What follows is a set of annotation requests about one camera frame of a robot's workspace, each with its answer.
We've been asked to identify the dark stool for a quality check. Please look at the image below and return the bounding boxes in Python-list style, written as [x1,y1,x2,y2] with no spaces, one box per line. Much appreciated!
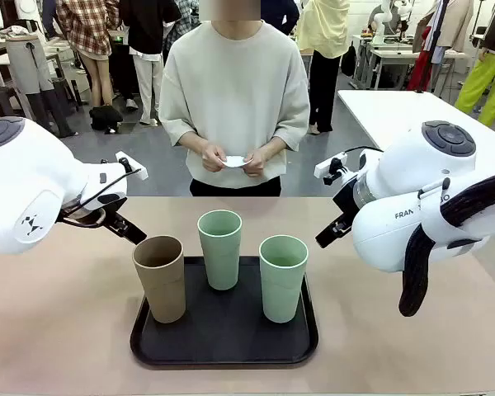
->
[0,86,26,119]

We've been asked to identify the brown tall cup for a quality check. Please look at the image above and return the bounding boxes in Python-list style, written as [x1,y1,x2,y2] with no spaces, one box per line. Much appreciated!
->
[131,234,187,324]

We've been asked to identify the person's right hand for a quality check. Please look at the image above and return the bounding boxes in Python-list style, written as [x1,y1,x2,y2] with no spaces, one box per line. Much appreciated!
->
[200,142,229,172]

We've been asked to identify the black bag on floor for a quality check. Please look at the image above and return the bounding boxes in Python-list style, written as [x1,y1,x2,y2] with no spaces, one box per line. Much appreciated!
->
[89,105,124,134]

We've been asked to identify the grey background desk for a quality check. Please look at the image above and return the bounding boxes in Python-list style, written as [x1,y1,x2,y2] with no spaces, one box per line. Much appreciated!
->
[352,35,467,90]

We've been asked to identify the person's left forearm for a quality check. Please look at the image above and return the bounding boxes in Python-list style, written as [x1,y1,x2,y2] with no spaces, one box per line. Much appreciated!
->
[255,135,286,160]

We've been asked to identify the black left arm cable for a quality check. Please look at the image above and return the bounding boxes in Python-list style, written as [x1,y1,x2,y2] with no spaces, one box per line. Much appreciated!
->
[57,167,144,228]

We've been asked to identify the person's left hand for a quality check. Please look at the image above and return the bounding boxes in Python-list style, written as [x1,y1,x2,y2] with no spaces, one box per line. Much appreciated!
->
[243,147,270,179]

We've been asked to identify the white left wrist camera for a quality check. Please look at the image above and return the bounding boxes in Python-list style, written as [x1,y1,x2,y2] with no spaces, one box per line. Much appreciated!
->
[115,151,149,182]

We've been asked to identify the red hanging garment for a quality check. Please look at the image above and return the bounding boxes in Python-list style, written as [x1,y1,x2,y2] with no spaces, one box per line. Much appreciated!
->
[406,24,435,92]

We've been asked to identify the black hanging backpack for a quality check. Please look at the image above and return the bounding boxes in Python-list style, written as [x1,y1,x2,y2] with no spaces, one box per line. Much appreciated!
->
[340,40,358,78]

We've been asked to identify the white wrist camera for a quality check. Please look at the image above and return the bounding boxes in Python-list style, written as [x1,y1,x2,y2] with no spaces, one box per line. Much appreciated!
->
[115,151,149,182]
[314,152,351,186]

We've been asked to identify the black serving tray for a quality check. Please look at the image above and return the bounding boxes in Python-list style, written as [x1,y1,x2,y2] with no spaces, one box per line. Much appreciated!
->
[130,255,319,370]

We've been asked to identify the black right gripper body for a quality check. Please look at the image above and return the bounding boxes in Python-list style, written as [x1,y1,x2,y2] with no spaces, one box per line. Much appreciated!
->
[332,181,359,228]

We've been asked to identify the person in beige sweater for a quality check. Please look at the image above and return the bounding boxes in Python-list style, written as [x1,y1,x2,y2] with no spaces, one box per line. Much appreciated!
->
[158,0,311,197]

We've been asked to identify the white table with grey legs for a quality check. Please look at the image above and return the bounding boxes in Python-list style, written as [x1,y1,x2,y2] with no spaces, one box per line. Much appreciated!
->
[337,88,495,152]

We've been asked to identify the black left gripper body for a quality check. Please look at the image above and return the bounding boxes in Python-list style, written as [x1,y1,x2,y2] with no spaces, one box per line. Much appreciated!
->
[101,206,130,237]

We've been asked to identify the person in neon green trousers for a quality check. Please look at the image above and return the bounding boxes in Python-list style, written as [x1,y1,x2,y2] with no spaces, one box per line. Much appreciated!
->
[453,0,495,125]

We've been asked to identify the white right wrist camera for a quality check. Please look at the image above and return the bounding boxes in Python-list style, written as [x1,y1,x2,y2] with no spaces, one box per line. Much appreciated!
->
[314,152,351,186]

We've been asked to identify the person in plaid shirt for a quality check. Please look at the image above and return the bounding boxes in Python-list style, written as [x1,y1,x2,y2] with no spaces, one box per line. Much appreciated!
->
[55,0,120,111]

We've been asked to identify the person black top white trousers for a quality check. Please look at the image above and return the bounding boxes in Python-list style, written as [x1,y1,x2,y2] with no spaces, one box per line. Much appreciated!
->
[119,0,182,125]

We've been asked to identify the person's right forearm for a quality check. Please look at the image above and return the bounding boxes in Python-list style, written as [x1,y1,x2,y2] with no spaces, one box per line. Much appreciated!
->
[177,132,212,156]

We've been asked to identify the light green tall cup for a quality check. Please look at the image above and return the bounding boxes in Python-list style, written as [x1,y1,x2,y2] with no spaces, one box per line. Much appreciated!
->
[196,209,243,291]
[258,234,309,323]

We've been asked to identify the beige jacket on mannequin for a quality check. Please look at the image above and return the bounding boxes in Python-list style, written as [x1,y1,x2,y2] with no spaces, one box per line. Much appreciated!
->
[432,0,475,54]

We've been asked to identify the dark braided cable sleeve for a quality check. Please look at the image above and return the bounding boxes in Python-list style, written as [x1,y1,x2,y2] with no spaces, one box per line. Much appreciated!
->
[398,167,495,318]

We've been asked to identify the person in yellow top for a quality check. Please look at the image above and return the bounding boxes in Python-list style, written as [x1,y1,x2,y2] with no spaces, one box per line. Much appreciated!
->
[299,0,351,134]

